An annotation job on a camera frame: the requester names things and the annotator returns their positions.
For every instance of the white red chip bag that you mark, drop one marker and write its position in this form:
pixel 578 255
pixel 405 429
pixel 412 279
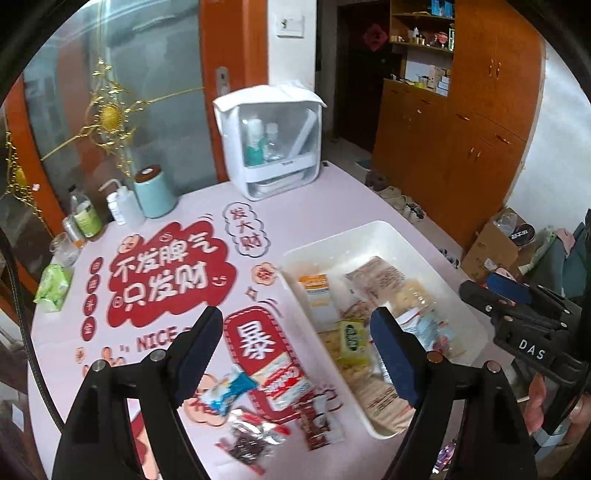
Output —
pixel 377 280

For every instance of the wooden cabinet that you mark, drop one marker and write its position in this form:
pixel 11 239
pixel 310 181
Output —
pixel 456 147

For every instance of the small white pill bottle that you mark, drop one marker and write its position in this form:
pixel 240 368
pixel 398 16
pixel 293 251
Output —
pixel 114 209

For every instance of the white countertop organizer box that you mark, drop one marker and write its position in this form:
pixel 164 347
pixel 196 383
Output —
pixel 271 138

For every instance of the beige cracker pack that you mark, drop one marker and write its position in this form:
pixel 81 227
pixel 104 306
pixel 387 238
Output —
pixel 387 412

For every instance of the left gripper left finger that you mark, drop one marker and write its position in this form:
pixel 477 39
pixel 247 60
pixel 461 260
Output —
pixel 97 440

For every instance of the cardboard box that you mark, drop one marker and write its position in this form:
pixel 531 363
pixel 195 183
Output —
pixel 494 249

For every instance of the small metal tin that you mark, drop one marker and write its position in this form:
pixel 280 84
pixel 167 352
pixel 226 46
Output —
pixel 73 232

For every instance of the green tissue pack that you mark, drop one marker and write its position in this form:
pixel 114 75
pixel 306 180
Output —
pixel 53 288

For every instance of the dark dried fruit pack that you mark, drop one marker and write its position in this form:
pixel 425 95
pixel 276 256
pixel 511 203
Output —
pixel 252 439

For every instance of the red white cookies pack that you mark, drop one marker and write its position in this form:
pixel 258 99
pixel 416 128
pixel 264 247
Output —
pixel 283 382

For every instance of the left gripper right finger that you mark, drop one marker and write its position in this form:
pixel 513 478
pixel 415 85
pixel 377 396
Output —
pixel 493 441

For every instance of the small green snack pack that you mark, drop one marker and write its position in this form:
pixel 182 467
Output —
pixel 353 343

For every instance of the white plastic storage bin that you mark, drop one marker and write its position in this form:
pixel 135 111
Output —
pixel 340 280

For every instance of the light blue canister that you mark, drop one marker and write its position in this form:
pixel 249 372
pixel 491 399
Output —
pixel 156 197

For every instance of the person's right hand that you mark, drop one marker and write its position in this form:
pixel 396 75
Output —
pixel 534 416

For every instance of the white squeeze bottle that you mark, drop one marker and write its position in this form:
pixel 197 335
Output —
pixel 127 202

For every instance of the blue white snack pack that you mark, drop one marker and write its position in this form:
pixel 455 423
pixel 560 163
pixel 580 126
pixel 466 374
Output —
pixel 221 396

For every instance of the pink printed tablecloth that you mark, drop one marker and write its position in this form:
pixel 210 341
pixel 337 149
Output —
pixel 134 290

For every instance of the clear drinking glass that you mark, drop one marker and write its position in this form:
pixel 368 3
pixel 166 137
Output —
pixel 64 251

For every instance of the green label glass bottle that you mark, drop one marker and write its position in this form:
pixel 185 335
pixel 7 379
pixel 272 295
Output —
pixel 84 214

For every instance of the yellow cookie tray pack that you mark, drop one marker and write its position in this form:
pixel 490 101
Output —
pixel 324 314

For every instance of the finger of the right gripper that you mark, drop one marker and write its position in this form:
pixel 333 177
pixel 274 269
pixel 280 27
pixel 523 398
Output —
pixel 480 298
pixel 510 289

